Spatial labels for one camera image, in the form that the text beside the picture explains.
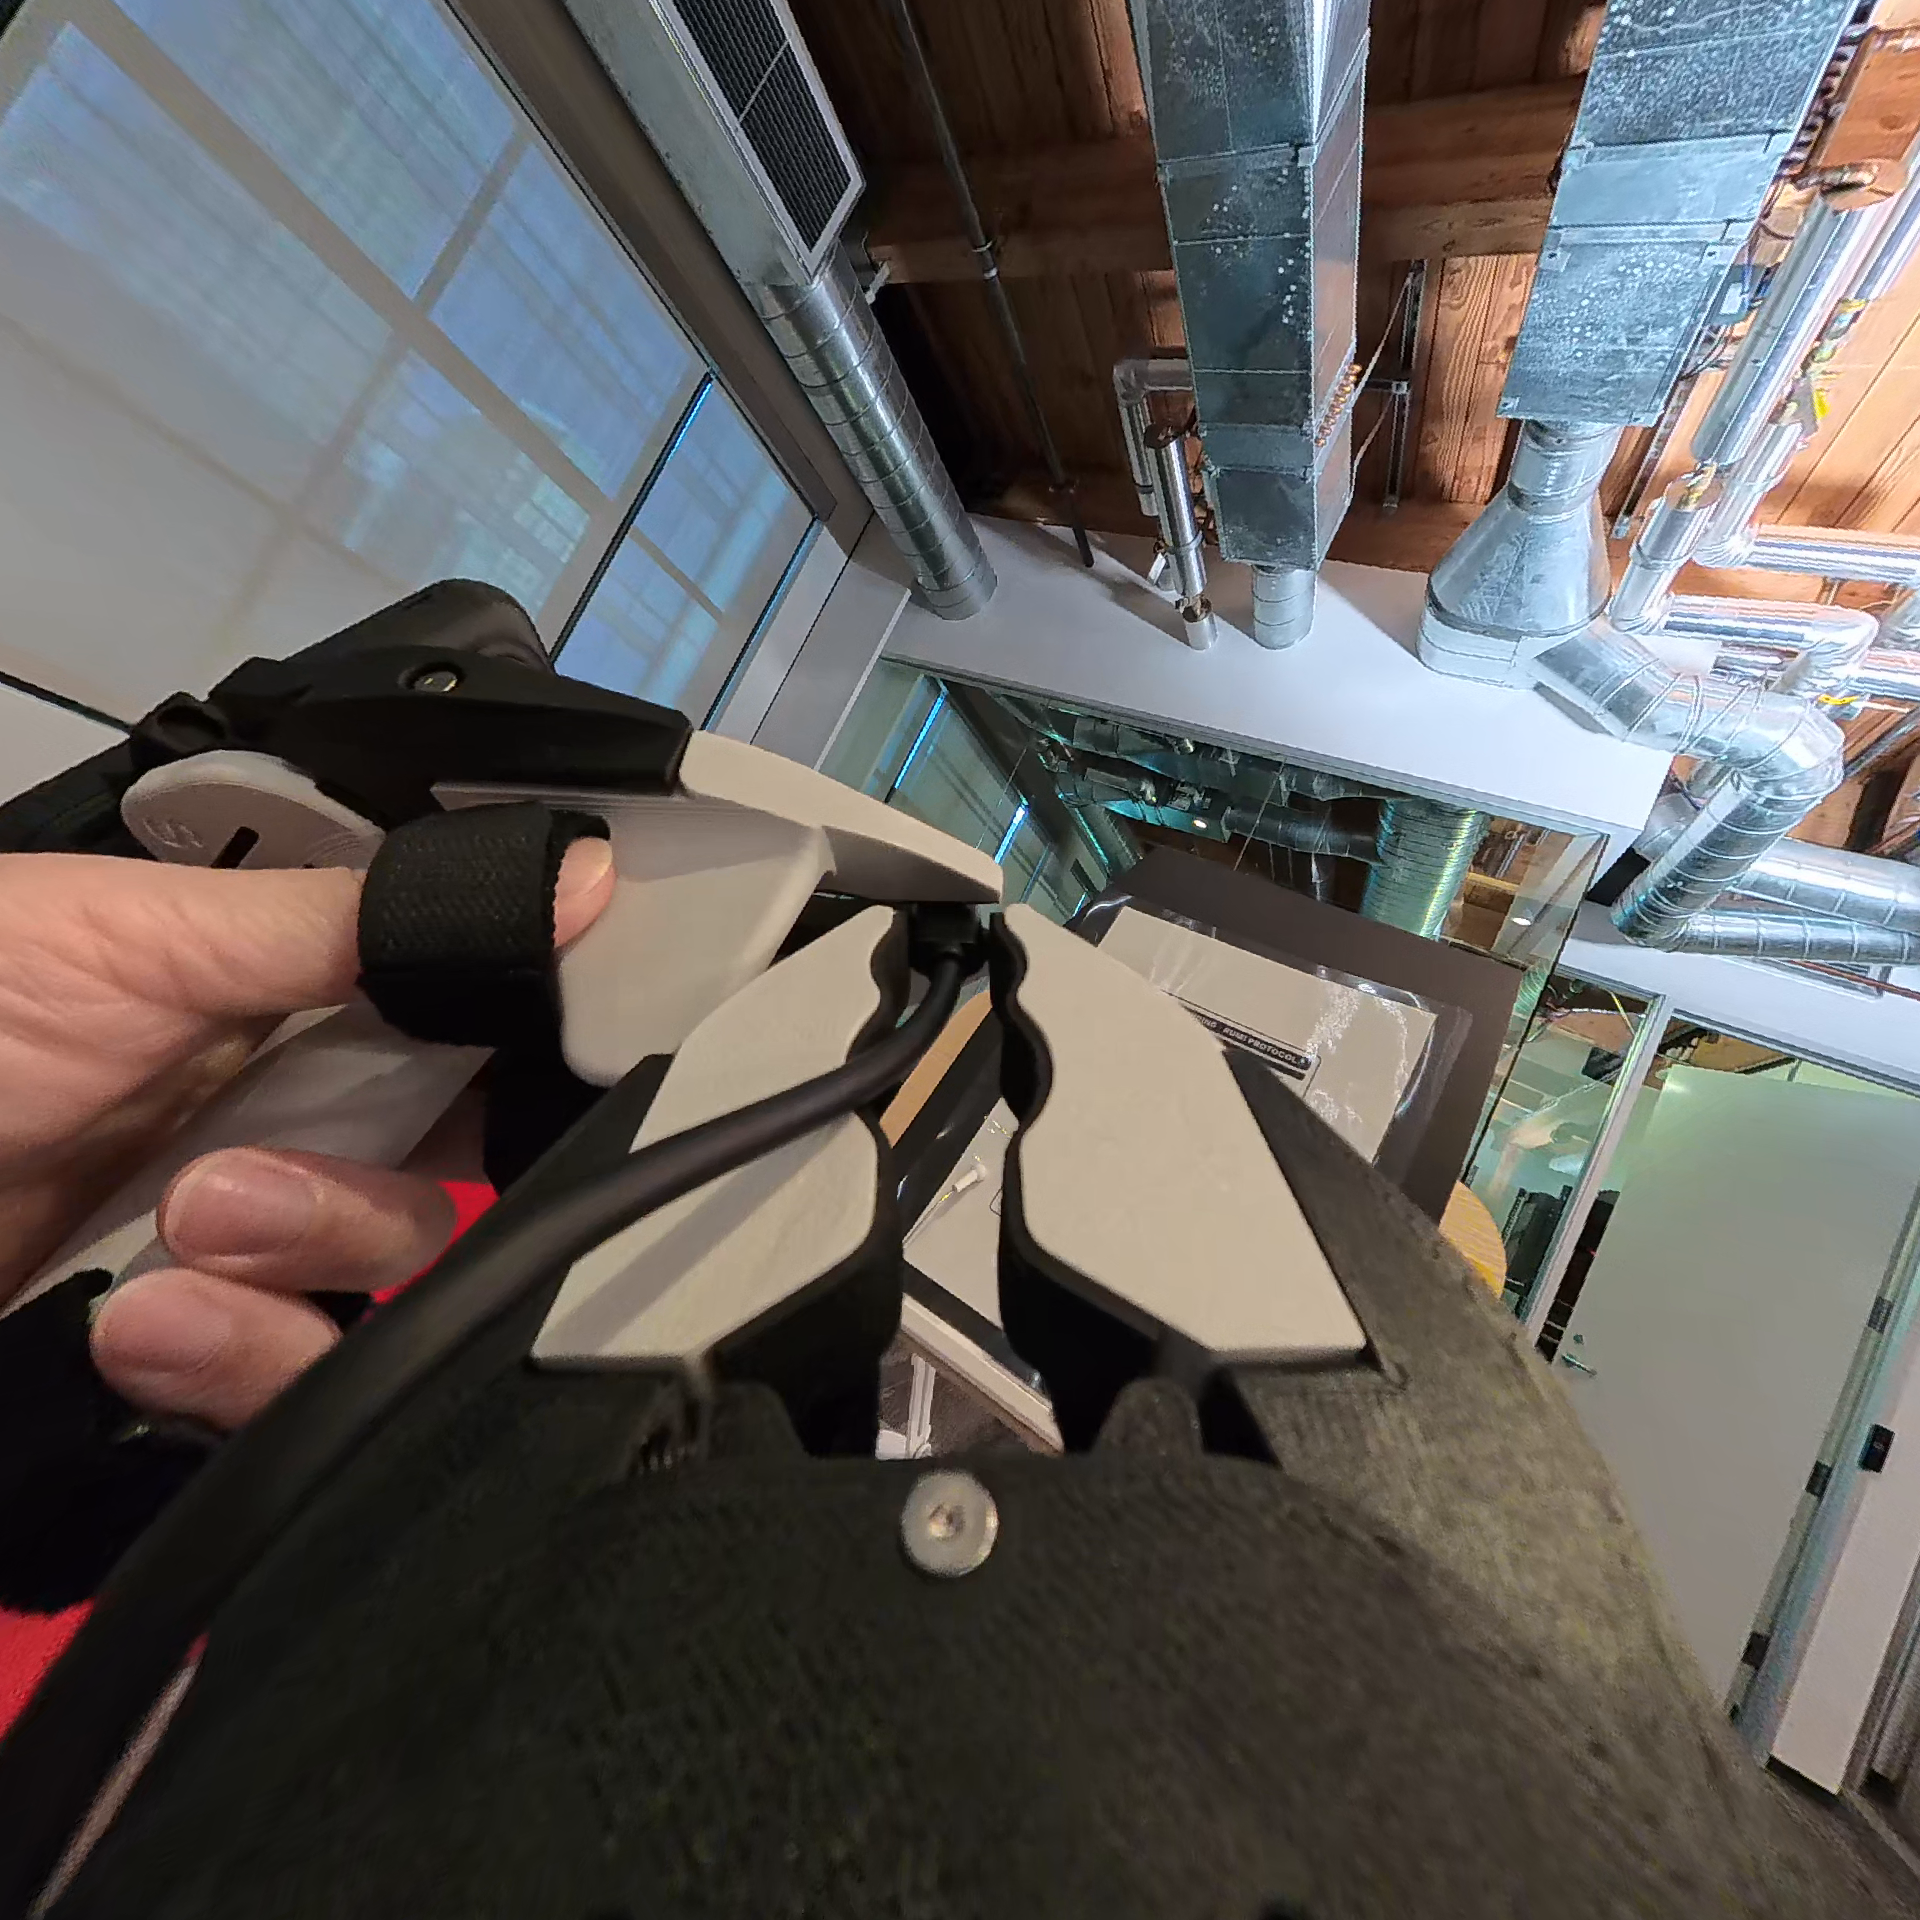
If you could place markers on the dark framed white board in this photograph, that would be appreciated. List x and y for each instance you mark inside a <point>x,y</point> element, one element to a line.
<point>1349,1035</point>

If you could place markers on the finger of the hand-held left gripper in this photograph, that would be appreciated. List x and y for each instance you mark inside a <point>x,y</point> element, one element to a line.
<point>781,811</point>

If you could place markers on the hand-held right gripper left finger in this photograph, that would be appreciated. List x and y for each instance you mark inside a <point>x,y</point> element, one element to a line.
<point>751,1199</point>

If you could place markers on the large grid window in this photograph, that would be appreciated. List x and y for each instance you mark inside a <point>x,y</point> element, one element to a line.
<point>224,300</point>

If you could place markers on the silver insulated pipe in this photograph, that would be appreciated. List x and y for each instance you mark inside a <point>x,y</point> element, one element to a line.
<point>1801,938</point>

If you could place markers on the metal air vent grille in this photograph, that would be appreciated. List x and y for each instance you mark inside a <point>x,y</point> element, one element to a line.
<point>781,136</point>

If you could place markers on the black ceiling pipe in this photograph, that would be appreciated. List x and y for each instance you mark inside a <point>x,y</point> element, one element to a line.
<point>984,247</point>

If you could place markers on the round spiral metal duct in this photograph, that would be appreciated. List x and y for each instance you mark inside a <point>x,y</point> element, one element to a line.
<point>870,435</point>

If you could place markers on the white door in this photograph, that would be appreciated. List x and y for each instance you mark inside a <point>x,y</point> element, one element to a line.
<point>1726,1350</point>

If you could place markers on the silver insulated pipe elbow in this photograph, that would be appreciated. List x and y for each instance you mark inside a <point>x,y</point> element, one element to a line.
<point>1726,750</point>

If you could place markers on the person's left hand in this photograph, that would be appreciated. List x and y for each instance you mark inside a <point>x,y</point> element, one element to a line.
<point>182,946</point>

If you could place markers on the rectangular metal duct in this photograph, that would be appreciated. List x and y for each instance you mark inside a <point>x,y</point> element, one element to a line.
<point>1260,300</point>

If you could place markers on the rectangular duct with round transition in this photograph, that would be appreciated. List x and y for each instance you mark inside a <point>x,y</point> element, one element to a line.
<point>1649,269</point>

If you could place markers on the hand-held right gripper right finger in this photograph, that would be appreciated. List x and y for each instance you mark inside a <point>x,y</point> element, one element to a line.
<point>1169,1199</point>

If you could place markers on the red plastic bin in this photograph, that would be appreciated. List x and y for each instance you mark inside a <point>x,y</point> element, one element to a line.
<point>32,1649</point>

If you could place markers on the chrome vertical pipe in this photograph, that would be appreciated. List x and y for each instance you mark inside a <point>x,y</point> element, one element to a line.
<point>1177,510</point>

